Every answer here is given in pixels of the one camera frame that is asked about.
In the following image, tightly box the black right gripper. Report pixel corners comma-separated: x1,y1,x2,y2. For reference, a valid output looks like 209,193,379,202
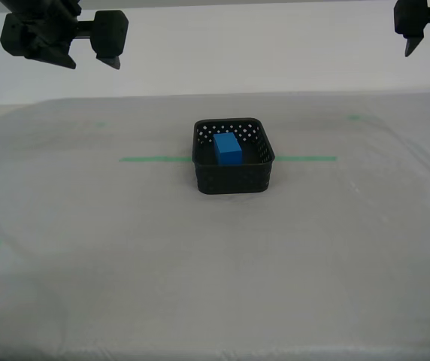
393,0,430,59

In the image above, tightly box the blue rectangular block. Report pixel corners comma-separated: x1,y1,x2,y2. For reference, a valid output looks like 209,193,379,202
213,132,243,166

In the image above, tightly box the white table cloth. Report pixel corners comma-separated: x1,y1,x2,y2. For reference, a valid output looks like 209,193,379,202
0,86,430,361

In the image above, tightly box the black perforated plastic basket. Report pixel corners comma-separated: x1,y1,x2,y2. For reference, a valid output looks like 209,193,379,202
192,117,277,196

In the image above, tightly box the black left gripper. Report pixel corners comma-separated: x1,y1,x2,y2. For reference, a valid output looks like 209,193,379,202
0,0,130,71

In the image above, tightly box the long green tape strip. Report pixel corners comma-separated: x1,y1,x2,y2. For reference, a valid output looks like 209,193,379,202
119,154,338,163

